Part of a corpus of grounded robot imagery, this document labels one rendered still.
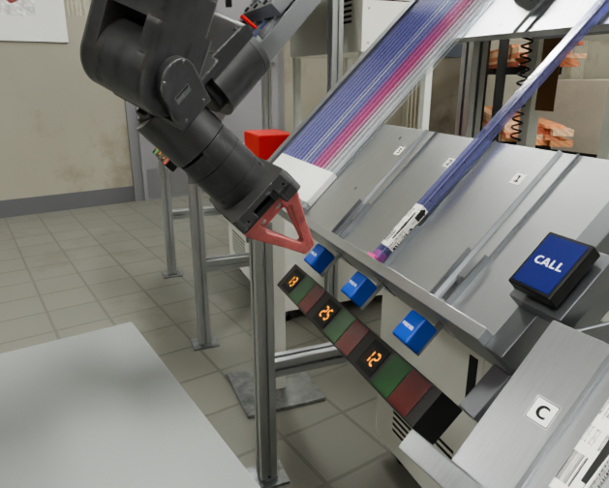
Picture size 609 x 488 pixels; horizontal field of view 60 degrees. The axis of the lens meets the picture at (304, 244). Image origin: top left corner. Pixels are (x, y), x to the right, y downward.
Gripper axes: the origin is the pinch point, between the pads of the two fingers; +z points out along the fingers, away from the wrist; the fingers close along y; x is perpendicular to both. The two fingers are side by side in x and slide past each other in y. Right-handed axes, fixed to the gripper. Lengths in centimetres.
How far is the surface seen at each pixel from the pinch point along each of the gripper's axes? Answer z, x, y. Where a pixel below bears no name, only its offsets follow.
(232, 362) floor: 67, 40, 106
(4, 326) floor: 15, 94, 165
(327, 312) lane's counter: 10.1, 3.7, 3.2
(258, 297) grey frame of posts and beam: 27, 12, 49
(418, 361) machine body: 56, -1, 33
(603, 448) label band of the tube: 0.3, -0.8, -34.4
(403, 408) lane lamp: 10.2, 5.2, -14.9
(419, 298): 6.9, -3.1, -10.8
